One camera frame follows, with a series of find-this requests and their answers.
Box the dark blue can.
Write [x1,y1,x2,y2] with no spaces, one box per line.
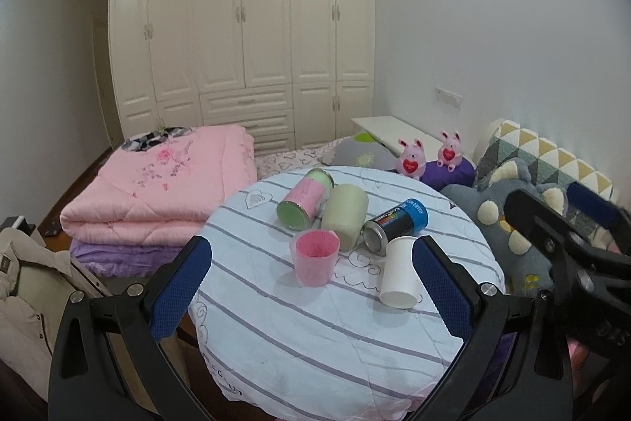
[362,198,429,253]

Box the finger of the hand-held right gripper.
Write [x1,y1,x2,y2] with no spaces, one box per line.
[503,188,595,266]
[566,181,631,256]

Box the heart print bed sheet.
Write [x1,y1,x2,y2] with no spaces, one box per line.
[254,137,357,178]

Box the cream white wardrobe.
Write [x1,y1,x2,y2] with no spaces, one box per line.
[107,0,377,155]

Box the folded purple blanket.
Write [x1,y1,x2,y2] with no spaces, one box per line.
[69,240,199,280]

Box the folded pink quilt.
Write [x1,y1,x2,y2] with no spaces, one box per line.
[60,125,258,249]

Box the pale green cup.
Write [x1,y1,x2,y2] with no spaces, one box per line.
[321,183,370,252]

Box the striped white tablecloth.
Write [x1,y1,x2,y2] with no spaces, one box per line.
[188,165,506,420]

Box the triangle pattern cushion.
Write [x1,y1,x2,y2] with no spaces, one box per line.
[473,120,620,206]

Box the black box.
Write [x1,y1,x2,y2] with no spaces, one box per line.
[0,215,35,237]

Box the grey plush toy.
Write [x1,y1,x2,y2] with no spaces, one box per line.
[439,157,573,298]

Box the black and white patterned cloth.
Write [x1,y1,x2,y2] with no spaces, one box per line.
[121,126,196,152]

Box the pink bunny toy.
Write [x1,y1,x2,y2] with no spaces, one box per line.
[397,137,428,180]
[436,131,463,173]

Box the white wall socket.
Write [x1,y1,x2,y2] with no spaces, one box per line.
[435,88,465,107]

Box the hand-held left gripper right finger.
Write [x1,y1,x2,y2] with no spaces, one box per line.
[412,234,590,421]

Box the pink and green can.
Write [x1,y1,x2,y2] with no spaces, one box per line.
[276,168,335,227]

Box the pink plastic cup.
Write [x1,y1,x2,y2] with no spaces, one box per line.
[293,230,341,288]

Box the white paper cup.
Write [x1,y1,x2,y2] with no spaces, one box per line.
[379,236,420,309]

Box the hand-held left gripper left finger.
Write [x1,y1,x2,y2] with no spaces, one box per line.
[47,234,214,421]

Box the beige jacket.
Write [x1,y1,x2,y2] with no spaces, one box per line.
[0,226,112,383]

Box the grey pillow with green patch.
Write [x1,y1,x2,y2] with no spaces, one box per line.
[320,132,411,173]

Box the white bedside shelf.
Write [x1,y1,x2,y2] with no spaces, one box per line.
[351,115,477,161]

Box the purple cushion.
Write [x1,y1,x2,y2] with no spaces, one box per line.
[419,157,477,191]

